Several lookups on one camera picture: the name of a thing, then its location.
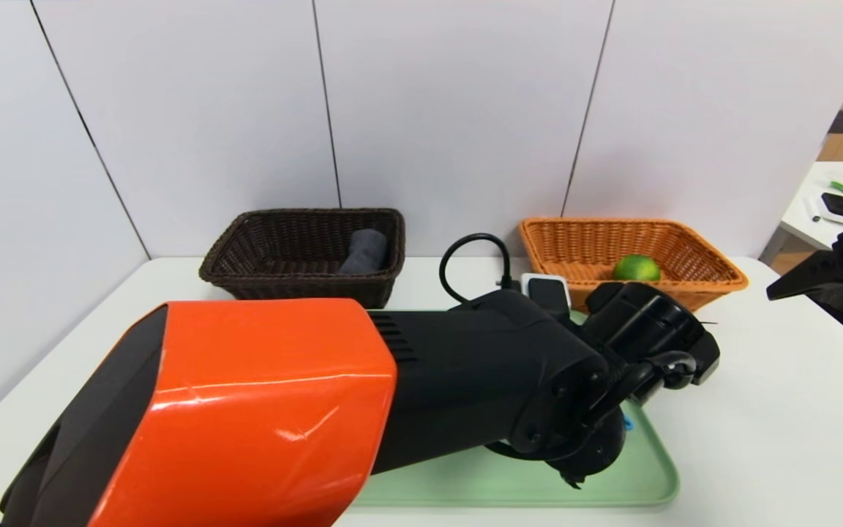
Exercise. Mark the black device with white rim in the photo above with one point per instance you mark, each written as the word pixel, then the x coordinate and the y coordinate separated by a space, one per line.
pixel 840 205

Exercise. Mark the light green plastic tray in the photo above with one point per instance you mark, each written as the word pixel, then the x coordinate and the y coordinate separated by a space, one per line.
pixel 648 468

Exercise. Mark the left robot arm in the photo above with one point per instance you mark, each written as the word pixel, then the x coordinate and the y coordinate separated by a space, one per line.
pixel 260 410

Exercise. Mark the green lime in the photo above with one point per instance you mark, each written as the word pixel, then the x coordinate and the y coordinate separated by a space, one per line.
pixel 637 268

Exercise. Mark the dark grey panel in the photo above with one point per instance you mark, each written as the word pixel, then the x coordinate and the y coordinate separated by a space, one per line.
pixel 840 123

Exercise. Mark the white side table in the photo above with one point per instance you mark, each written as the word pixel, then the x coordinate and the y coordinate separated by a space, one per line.
pixel 806 219

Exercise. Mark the dark brown wicker basket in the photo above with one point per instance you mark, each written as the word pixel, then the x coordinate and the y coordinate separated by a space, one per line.
pixel 275 285

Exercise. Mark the orange wicker basket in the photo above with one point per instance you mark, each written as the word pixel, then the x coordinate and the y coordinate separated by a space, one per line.
pixel 582 249

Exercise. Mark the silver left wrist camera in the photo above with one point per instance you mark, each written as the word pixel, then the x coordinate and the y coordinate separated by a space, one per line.
pixel 547 296

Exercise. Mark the grey towel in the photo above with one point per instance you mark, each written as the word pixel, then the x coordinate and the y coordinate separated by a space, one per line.
pixel 364 252

